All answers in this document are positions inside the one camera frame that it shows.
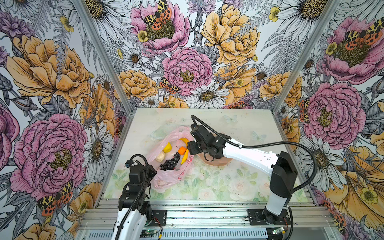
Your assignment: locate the orange fake tangerine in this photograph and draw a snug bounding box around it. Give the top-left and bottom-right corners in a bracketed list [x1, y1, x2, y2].
[178, 147, 187, 156]

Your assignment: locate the pink plastic bag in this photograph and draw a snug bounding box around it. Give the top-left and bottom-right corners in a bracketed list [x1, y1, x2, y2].
[147, 126, 194, 193]

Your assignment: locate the yellow fake lemon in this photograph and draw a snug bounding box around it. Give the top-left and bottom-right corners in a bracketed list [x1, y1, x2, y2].
[163, 143, 172, 153]

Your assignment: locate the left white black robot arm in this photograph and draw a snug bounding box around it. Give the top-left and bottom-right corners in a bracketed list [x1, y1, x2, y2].
[112, 163, 157, 240]

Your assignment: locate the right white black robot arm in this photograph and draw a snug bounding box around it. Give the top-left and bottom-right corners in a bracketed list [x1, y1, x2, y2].
[188, 124, 298, 225]

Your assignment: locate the yellow fake banana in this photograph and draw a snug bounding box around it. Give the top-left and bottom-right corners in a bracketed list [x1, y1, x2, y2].
[178, 138, 189, 165]

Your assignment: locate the black fake grape bunch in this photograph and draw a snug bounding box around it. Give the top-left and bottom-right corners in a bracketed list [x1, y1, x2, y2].
[160, 153, 181, 171]

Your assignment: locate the left green circuit board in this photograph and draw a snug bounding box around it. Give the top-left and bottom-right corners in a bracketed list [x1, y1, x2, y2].
[140, 229, 159, 238]

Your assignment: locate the green circuit board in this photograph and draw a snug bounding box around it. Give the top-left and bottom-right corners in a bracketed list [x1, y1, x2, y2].
[272, 227, 286, 235]
[140, 229, 159, 238]

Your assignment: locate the right green circuit board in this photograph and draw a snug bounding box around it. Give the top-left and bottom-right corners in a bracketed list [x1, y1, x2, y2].
[272, 227, 286, 235]

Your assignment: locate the right black corrugated cable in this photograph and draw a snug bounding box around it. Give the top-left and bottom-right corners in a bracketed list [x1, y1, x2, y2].
[190, 114, 318, 193]

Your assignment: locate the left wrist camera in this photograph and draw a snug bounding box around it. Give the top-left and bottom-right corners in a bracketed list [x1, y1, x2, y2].
[125, 160, 134, 169]

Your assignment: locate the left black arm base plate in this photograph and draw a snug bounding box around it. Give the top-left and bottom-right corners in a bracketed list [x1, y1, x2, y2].
[146, 210, 168, 227]

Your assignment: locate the aluminium mounting rail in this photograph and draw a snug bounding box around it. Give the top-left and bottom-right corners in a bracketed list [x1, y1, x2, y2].
[79, 193, 335, 230]

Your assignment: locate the left black cable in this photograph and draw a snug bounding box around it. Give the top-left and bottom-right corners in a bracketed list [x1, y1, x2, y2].
[113, 154, 150, 240]

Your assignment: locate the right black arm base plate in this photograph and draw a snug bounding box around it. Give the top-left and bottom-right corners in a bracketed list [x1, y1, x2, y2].
[245, 209, 291, 226]

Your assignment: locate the white slotted cable duct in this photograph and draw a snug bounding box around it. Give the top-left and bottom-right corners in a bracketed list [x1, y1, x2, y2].
[83, 228, 269, 240]

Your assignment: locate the right aluminium corner post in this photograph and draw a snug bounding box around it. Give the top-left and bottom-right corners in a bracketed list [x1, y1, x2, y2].
[272, 0, 341, 114]

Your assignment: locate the aluminium corner post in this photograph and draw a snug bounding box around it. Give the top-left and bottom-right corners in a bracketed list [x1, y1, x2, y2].
[272, 0, 341, 114]
[74, 1, 134, 117]

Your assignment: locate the left aluminium corner post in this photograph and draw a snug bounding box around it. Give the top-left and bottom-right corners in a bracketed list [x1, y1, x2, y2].
[74, 1, 134, 117]

